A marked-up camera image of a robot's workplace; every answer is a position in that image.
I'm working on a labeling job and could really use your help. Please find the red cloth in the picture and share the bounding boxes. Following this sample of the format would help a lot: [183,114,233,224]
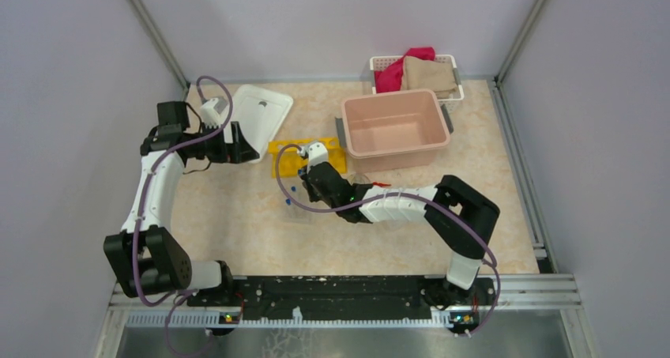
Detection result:
[374,47,435,93]

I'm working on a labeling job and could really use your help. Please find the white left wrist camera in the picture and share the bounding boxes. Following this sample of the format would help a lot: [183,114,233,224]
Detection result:
[200,97,229,130]

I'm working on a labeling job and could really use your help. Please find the pink plastic tub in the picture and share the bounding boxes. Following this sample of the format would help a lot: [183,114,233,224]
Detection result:
[340,89,451,173]

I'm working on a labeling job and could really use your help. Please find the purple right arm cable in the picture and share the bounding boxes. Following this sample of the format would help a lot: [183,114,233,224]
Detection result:
[274,144,502,338]

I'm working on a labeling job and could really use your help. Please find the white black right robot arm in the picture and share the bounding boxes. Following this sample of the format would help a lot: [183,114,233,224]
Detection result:
[299,163,500,304]

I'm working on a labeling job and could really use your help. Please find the blue capped small tubes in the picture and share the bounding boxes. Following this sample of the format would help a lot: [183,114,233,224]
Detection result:
[283,169,309,206]

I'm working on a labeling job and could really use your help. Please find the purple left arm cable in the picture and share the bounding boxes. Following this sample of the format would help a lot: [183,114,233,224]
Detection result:
[130,75,235,356]

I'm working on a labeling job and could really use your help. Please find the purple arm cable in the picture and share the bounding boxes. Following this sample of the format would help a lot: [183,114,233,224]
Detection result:
[130,75,235,356]
[274,144,502,338]

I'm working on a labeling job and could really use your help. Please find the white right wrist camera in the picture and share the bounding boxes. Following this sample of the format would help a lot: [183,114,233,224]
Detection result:
[298,141,329,172]

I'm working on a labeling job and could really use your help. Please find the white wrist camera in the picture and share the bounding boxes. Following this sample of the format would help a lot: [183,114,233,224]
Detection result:
[298,141,329,172]
[200,97,229,130]

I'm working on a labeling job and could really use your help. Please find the white plastic tray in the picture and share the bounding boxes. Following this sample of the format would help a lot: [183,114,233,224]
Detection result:
[225,85,294,164]

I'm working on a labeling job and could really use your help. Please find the beige cloth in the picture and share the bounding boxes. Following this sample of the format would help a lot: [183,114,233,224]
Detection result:
[401,57,458,99]

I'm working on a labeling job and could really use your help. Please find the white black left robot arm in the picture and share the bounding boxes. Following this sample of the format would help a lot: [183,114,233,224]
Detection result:
[104,98,258,306]

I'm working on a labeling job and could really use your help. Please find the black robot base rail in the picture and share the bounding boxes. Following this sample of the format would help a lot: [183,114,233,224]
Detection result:
[187,275,495,322]

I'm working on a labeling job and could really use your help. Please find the yellow test tube rack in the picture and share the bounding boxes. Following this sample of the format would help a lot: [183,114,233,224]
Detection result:
[267,138,348,179]

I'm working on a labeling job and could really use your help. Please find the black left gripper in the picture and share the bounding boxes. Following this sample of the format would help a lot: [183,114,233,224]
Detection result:
[188,120,258,164]

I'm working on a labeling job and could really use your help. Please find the white perforated basket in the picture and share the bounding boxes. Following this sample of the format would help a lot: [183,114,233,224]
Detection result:
[368,50,465,107]

